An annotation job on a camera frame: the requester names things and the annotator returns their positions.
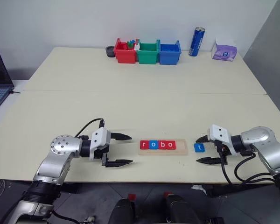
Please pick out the red plastic bin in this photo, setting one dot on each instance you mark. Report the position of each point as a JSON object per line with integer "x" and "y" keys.
{"x": 124, "y": 56}

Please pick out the dark grey round bowl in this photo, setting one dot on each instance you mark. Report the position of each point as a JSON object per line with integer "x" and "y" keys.
{"x": 109, "y": 52}

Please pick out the purple tissue pack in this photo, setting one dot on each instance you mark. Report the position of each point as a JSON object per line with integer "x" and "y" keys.
{"x": 224, "y": 52}

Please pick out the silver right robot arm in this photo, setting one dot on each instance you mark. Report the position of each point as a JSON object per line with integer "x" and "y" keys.
{"x": 268, "y": 149}

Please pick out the red letter b tile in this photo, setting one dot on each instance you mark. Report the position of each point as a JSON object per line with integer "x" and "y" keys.
{"x": 162, "y": 144}

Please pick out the white plastic piece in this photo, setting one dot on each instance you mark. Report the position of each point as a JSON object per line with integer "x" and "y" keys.
{"x": 137, "y": 47}

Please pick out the red letter o tile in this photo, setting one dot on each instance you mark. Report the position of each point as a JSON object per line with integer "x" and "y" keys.
{"x": 171, "y": 144}

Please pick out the red letter r tile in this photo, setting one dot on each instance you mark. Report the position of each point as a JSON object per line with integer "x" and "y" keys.
{"x": 144, "y": 144}

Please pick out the blue drink can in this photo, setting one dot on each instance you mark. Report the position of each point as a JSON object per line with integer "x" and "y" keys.
{"x": 196, "y": 43}

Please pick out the green plastic bin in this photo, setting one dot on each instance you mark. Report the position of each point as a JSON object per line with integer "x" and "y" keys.
{"x": 147, "y": 57}

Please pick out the small red square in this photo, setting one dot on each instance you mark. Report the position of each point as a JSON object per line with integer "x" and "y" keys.
{"x": 131, "y": 197}

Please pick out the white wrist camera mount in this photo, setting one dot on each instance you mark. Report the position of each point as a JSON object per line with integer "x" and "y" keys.
{"x": 100, "y": 140}
{"x": 219, "y": 134}

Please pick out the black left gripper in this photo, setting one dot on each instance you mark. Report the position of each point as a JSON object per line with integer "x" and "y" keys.
{"x": 102, "y": 149}

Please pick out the blue letter t tile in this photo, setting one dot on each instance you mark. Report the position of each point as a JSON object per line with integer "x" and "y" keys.
{"x": 199, "y": 147}

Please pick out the blue plastic bin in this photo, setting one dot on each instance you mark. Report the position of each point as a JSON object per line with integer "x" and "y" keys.
{"x": 169, "y": 57}

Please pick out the wooden letter tray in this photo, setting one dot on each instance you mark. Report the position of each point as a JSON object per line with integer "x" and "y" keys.
{"x": 180, "y": 148}

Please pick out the blue letter o tile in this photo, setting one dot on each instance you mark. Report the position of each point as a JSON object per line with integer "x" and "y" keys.
{"x": 153, "y": 144}

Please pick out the green toy brick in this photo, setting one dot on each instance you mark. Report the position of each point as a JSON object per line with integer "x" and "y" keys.
{"x": 130, "y": 45}

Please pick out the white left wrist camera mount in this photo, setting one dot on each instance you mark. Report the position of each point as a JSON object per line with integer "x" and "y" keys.
{"x": 100, "y": 140}

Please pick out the dark rounded shape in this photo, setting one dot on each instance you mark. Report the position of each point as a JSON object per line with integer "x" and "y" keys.
{"x": 180, "y": 210}
{"x": 122, "y": 212}

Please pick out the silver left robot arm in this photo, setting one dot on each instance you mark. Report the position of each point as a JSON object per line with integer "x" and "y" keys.
{"x": 58, "y": 154}

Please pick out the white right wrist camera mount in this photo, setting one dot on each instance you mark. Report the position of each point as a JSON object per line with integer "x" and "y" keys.
{"x": 219, "y": 134}

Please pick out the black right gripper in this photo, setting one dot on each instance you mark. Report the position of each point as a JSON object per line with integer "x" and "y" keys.
{"x": 224, "y": 151}

